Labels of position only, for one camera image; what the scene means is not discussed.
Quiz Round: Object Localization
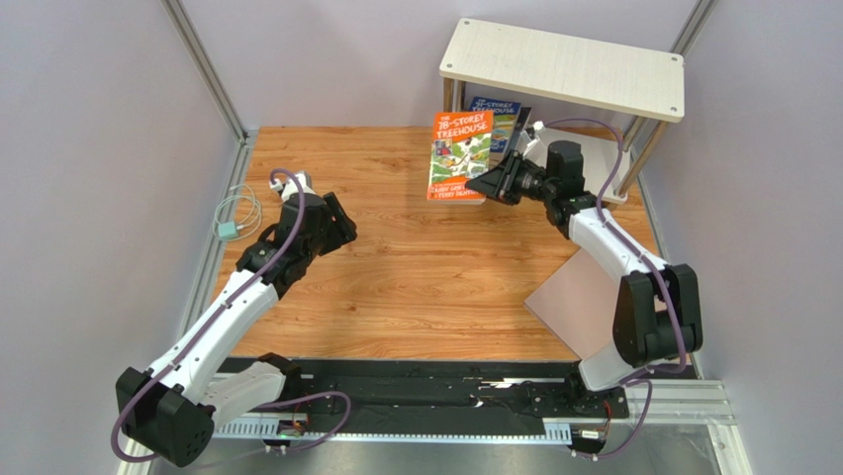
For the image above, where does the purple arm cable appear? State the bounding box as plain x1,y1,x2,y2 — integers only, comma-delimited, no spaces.
109,168,354,464
543,118,690,461

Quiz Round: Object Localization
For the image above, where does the blue 91-storey treehouse book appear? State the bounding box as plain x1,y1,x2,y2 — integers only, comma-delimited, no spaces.
468,96,521,167

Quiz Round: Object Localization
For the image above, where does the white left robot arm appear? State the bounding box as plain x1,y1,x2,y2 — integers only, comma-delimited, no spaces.
111,190,357,467

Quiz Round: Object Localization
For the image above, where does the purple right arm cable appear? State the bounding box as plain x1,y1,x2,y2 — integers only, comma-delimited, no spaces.
543,118,690,461

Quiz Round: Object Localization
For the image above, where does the white two-tier shelf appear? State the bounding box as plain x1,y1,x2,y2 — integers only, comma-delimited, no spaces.
435,17,687,206

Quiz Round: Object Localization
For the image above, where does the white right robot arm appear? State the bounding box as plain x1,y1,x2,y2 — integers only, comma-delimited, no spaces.
466,141,703,392

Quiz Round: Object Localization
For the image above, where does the brown paper file folder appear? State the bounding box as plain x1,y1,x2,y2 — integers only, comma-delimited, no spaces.
524,250,618,360

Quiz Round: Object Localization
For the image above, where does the Nineteen Eighty-Four book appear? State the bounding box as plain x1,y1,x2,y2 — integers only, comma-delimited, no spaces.
509,106,532,151

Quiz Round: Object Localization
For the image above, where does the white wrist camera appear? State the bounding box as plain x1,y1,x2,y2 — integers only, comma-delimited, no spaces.
517,121,545,159
269,170,316,202

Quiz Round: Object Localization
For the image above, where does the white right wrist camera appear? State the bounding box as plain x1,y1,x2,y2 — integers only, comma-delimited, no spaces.
517,121,545,159

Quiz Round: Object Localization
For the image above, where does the teal charger with cable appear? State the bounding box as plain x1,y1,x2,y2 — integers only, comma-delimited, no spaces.
214,183,263,242

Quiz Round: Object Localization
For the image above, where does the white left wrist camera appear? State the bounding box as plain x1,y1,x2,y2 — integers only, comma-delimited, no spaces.
269,170,316,202

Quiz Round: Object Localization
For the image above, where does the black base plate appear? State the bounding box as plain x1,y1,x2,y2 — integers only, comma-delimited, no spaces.
217,356,700,437

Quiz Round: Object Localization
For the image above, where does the aluminium rail frame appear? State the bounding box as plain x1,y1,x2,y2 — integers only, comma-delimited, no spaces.
112,125,703,467

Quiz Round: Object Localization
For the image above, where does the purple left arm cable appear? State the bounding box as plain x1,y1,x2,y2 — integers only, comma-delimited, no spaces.
109,168,354,464

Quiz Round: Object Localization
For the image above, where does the orange treehouse book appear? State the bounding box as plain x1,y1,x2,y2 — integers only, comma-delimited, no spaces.
426,110,494,205

